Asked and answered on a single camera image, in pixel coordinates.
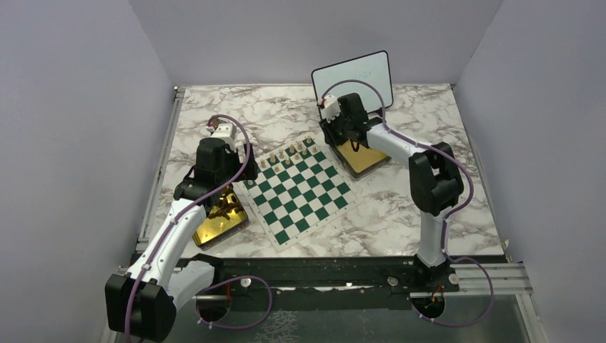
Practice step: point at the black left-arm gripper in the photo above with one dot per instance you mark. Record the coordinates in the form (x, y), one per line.
(250, 173)

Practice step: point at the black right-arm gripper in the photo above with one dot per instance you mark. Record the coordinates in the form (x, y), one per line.
(326, 126)

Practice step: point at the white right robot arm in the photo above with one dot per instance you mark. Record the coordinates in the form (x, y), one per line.
(435, 181)

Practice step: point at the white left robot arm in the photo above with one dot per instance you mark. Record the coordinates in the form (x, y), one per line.
(145, 300)

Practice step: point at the gold tin with white pieces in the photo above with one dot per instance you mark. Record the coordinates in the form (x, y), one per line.
(357, 160)

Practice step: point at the gold tin with dark pieces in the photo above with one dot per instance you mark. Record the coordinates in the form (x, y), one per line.
(226, 218)

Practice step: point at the green white chess mat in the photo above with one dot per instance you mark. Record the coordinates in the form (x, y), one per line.
(291, 202)

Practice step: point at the small whiteboard with stand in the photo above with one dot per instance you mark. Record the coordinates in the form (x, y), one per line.
(371, 79)

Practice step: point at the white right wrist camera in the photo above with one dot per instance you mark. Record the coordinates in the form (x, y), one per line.
(329, 107)

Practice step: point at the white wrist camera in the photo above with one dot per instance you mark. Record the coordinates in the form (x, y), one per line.
(329, 107)
(226, 132)

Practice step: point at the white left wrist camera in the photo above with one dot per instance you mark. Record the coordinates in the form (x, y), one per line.
(226, 132)

